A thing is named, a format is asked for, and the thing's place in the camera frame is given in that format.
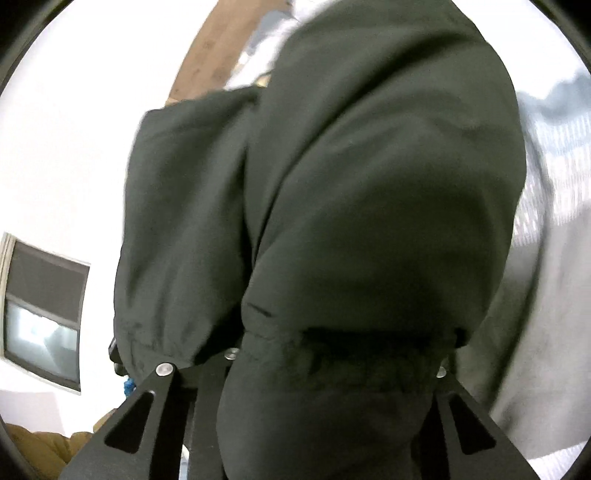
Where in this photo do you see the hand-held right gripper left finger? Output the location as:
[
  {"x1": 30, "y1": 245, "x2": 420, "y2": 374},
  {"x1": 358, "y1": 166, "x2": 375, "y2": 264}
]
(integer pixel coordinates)
[{"x1": 58, "y1": 347, "x2": 242, "y2": 480}]

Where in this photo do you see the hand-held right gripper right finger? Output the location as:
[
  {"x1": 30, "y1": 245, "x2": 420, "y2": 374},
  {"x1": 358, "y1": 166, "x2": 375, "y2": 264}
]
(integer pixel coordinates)
[{"x1": 413, "y1": 354, "x2": 542, "y2": 480}]

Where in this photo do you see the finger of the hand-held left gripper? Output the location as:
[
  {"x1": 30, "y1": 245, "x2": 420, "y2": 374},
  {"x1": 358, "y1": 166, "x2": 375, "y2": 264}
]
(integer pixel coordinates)
[{"x1": 108, "y1": 336, "x2": 140, "y2": 398}]

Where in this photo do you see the black puffer jacket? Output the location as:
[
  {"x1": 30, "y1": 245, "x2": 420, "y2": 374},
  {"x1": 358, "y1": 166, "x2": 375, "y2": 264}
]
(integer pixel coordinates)
[{"x1": 112, "y1": 0, "x2": 528, "y2": 480}]

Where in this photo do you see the window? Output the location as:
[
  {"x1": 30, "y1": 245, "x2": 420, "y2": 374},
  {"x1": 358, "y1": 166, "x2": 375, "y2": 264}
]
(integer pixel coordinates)
[{"x1": 0, "y1": 232, "x2": 91, "y2": 394}]

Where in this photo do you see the brown cloth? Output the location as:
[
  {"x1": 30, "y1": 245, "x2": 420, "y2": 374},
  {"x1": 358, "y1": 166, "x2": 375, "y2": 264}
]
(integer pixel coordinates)
[{"x1": 4, "y1": 422, "x2": 101, "y2": 477}]

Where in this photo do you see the striped duvet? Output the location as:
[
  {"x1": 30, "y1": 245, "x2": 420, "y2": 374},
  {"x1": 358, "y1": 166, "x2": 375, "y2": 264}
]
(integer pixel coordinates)
[{"x1": 455, "y1": 59, "x2": 591, "y2": 472}]

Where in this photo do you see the wooden headboard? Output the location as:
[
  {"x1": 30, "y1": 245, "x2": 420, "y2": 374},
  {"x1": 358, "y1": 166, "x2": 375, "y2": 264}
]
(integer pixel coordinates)
[{"x1": 166, "y1": 0, "x2": 293, "y2": 105}]

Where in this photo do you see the blue and white pillow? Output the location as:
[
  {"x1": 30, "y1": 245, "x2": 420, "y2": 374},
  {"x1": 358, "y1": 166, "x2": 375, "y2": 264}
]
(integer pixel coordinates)
[{"x1": 225, "y1": 0, "x2": 305, "y2": 89}]

